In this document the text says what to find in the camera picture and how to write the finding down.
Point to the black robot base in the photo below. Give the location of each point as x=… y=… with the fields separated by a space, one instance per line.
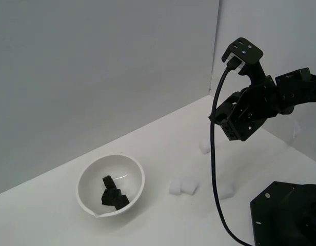
x=286 y=215

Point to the white bowl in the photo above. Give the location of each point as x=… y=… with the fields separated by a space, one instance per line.
x=96 y=174

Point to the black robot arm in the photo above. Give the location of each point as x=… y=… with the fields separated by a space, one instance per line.
x=301 y=87

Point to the white foam cube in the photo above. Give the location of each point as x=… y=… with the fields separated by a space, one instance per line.
x=175 y=187
x=205 y=146
x=190 y=187
x=227 y=191

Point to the translucent tape strip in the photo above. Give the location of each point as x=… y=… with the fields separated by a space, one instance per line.
x=296 y=129

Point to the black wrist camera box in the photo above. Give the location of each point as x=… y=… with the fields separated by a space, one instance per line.
x=247 y=51

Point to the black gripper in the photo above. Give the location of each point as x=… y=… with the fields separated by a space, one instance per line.
x=260 y=102

